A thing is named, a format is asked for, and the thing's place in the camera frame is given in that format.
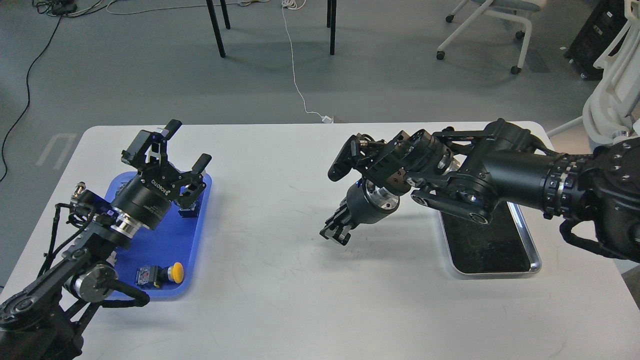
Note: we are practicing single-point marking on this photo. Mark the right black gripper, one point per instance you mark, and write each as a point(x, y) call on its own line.
point(365, 203)

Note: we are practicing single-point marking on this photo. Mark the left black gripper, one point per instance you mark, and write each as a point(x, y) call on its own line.
point(148, 195)

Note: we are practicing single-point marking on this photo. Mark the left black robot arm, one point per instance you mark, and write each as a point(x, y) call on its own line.
point(47, 319)

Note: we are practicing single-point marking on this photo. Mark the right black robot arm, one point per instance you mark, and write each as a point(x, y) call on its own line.
point(468, 173)

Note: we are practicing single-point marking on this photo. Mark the blue plastic tray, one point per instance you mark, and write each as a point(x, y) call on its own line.
point(175, 239)

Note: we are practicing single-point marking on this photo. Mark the metal tray with black mat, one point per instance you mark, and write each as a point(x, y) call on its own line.
point(502, 249)

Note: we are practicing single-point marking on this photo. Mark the black box on floor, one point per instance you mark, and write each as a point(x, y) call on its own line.
point(601, 27)

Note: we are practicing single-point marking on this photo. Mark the red push button switch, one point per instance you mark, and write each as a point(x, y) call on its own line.
point(191, 211)

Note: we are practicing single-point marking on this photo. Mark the yellow push button switch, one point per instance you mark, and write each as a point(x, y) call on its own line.
point(156, 276)

